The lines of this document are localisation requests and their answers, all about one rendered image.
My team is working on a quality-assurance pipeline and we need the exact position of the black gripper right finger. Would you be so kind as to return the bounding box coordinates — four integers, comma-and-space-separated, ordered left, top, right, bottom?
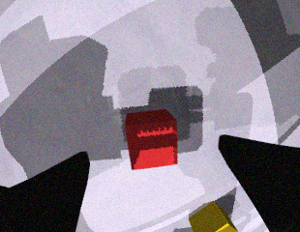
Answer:
217, 134, 300, 232

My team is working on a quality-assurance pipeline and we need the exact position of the yellow block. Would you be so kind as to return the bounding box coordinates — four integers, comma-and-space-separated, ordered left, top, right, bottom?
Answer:
189, 201, 238, 232

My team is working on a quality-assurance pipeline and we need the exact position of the red block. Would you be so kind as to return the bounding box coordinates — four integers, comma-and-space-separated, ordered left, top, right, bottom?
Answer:
126, 109, 178, 170

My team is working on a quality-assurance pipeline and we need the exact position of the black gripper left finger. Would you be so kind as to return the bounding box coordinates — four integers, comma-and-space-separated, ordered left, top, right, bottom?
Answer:
0, 151, 89, 232

